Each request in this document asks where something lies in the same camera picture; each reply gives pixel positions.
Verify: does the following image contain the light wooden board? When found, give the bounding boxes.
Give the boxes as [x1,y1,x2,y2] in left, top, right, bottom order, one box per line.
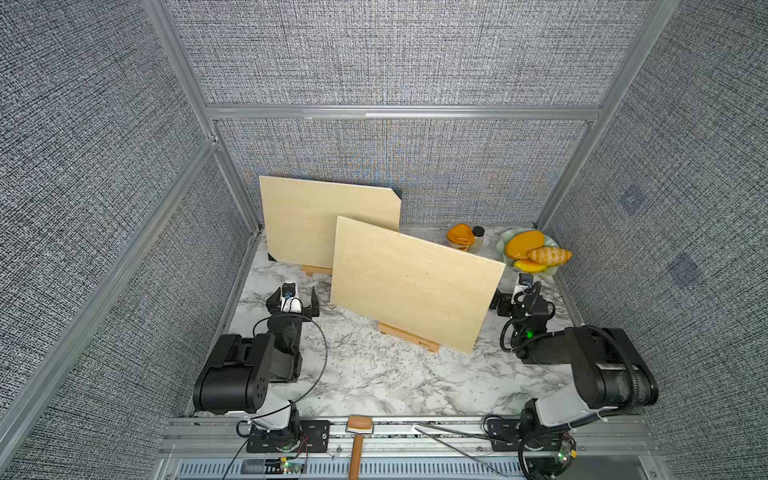
[259,176,402,269]
[330,216,505,353]

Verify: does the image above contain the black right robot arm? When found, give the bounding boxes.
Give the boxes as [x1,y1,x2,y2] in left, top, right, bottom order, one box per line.
[490,282,659,449]

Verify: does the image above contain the yellow striped bread loaf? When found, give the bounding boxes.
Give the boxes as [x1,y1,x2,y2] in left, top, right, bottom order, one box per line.
[526,246,573,267]

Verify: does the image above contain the small yellow bread piece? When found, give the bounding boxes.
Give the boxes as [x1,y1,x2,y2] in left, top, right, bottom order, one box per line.
[513,259,548,274]

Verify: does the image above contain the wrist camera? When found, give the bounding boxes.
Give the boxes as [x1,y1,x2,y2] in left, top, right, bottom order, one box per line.
[513,272,534,296]
[280,282,303,314]

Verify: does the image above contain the wooden easel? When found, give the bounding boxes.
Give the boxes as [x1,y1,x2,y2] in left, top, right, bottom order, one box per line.
[300,265,333,277]
[378,322,440,353]

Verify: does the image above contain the orange lidded snack cup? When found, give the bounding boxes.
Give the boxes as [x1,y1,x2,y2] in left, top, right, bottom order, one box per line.
[446,224,476,251]

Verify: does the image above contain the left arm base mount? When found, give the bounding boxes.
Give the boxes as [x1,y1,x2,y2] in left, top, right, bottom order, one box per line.
[245,419,331,456]

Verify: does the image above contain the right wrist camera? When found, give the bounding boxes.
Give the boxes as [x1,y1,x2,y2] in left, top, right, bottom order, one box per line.
[513,272,534,296]

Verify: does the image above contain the metal tongs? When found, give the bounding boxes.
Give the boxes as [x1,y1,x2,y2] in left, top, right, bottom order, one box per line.
[413,423,511,478]

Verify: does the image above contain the orange round bread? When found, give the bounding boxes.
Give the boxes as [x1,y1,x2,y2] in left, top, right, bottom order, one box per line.
[504,230,546,260]

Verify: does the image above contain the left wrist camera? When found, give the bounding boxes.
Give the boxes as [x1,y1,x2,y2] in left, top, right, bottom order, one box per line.
[280,282,303,314]

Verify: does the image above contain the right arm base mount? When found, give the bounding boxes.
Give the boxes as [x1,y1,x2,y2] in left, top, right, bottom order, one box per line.
[481,414,577,479]

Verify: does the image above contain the wooden handled mallet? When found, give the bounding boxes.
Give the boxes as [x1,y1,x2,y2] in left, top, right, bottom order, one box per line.
[346,415,374,480]

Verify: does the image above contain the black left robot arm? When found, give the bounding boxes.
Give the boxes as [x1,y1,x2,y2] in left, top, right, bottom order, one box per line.
[193,282,330,457]

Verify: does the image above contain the light green plate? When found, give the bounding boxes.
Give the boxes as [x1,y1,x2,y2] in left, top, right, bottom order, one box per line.
[498,227,562,277]

